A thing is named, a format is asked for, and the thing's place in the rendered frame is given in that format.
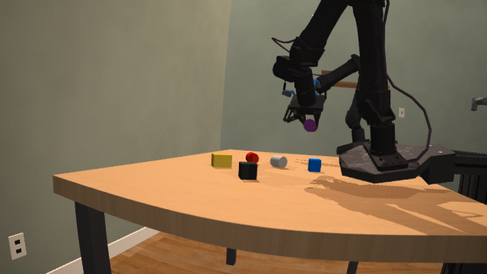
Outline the blue cube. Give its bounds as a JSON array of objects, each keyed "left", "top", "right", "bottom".
[{"left": 308, "top": 158, "right": 321, "bottom": 172}]

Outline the red cylinder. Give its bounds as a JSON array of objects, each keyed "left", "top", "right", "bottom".
[{"left": 246, "top": 152, "right": 259, "bottom": 163}]

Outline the yellow block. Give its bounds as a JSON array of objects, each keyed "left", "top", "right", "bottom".
[{"left": 211, "top": 153, "right": 232, "bottom": 167}]

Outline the purple cylinder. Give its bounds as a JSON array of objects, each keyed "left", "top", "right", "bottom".
[{"left": 304, "top": 119, "right": 318, "bottom": 132}]

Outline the white cylinder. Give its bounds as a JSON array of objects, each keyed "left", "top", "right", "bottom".
[{"left": 270, "top": 155, "right": 288, "bottom": 168}]

